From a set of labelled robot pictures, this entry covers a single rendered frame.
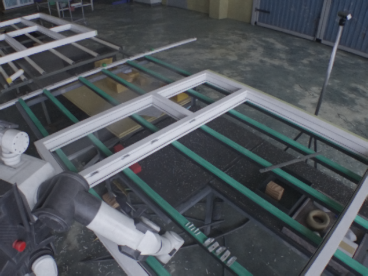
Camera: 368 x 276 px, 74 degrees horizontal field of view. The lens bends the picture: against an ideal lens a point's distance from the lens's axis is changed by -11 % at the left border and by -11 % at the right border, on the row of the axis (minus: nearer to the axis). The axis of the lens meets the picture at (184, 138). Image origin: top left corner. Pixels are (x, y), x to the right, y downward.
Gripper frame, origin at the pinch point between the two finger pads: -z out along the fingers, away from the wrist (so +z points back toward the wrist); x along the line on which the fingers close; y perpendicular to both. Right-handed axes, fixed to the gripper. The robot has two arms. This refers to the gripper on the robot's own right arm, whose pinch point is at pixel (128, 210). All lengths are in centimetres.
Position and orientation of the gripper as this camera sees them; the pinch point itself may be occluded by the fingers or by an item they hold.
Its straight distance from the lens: 119.2
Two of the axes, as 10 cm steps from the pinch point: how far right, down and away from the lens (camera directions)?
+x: 6.4, -7.5, 1.8
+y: -1.0, -3.2, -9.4
